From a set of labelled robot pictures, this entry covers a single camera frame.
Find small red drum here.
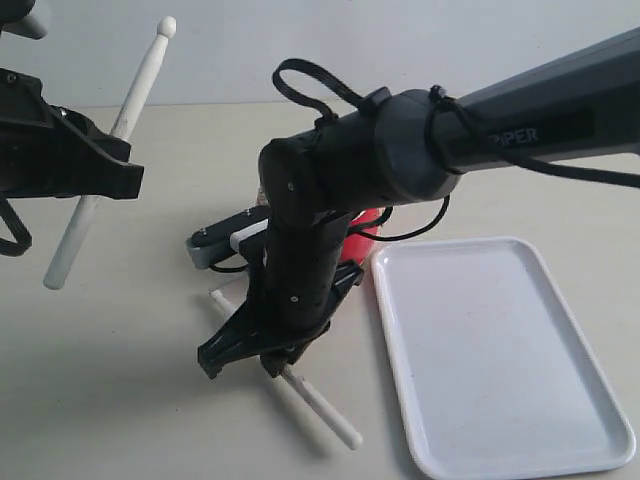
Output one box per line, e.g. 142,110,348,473
257,187,386,266

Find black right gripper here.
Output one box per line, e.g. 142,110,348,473
197,209,363,379

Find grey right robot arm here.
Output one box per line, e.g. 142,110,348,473
192,30,639,377

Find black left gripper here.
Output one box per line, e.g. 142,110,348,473
1,69,144,200

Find white plastic tray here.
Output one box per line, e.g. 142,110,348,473
371,237,636,479

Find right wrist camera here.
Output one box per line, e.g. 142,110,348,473
186,205,270,270

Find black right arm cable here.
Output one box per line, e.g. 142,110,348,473
207,58,640,274

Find white drumstick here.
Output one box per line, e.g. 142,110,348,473
42,16,178,290
208,290,363,451

